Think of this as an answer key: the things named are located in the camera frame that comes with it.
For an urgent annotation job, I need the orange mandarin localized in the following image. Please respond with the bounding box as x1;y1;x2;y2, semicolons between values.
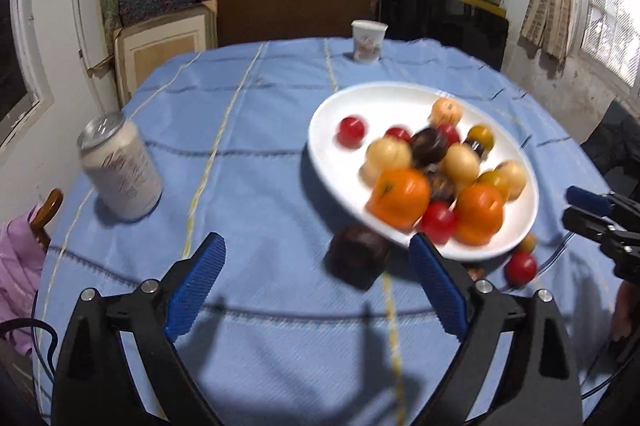
366;167;432;229
454;183;506;246

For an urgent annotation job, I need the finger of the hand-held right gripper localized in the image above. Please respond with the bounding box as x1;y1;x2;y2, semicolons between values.
566;186;640;219
561;207;640;247

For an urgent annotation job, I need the white drink can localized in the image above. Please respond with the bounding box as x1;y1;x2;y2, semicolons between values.
76;111;164;222

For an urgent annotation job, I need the cream striped pepino melon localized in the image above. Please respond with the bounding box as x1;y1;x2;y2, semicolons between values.
495;160;527;201
362;137;415;184

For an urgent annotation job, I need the white paper cup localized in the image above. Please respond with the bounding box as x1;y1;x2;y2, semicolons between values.
351;20;389;63

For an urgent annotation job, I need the blue striped tablecloth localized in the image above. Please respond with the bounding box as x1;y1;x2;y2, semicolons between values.
32;37;618;426

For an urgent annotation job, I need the black glossy panel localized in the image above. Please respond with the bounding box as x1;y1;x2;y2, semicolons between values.
378;0;510;69

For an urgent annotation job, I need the white plate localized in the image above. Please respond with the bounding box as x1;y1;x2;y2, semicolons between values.
307;81;540;263

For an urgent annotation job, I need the black chair with clothing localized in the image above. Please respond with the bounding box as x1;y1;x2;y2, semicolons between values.
582;98;640;197

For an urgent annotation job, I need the framed beige panel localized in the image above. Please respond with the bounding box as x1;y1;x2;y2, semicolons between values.
114;1;218;107

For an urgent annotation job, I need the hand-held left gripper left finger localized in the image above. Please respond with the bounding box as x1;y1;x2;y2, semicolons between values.
50;232;227;426

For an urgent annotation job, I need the grey framed window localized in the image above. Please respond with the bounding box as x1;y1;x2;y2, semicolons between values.
0;0;53;147

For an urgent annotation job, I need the pink cloth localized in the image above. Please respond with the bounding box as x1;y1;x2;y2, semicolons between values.
0;206;51;357

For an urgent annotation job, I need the barred bright window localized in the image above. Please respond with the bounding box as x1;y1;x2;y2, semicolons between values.
575;0;640;92

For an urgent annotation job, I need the wooden chair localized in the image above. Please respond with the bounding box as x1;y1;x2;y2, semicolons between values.
30;188;65;252

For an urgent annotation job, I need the black cable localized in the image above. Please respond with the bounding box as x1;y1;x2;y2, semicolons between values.
0;316;58;387

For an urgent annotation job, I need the brown wooden board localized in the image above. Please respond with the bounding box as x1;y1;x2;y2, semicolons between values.
215;0;376;47

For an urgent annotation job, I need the yellow tomato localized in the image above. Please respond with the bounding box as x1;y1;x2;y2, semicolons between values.
467;124;495;152
477;170;511;199

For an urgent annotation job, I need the smooth yellow pepino melon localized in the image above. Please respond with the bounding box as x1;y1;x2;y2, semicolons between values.
431;98;464;128
444;143;482;184

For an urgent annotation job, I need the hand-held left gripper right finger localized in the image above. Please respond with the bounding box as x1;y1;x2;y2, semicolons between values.
408;232;586;426

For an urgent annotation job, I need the person's right hand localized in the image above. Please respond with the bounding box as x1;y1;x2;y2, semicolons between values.
611;280;635;343

